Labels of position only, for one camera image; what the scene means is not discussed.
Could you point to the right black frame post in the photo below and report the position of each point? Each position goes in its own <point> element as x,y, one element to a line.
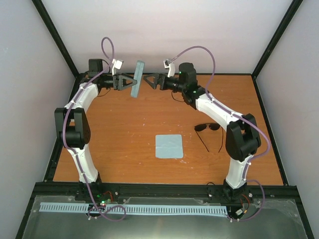
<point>284,23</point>

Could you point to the light blue slotted cable duct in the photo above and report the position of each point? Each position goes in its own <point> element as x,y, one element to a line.
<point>141,210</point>

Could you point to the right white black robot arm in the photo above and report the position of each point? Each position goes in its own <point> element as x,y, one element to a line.
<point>242,137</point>

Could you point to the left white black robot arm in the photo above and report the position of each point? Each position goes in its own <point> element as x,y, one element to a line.
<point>72,126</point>

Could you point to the clear acrylic cover plate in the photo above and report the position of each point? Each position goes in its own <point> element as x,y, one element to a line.
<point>269,219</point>

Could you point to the light blue cleaning cloth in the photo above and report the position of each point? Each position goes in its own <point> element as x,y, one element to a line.
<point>169,146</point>

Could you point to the left black frame post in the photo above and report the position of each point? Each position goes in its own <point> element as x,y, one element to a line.
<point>43,13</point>

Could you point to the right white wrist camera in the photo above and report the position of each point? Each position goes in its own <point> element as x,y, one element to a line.
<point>170,65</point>

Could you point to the black frame post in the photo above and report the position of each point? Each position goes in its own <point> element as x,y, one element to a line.
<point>43,13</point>
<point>284,23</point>

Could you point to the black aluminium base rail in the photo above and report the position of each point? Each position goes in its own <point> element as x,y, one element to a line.
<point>118,191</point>

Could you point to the grey-green glasses case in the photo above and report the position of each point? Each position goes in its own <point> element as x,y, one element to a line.
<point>138,74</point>

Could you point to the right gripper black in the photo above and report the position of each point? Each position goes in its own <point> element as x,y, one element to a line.
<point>156,77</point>

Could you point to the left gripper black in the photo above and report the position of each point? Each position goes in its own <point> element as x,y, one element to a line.
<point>119,81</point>

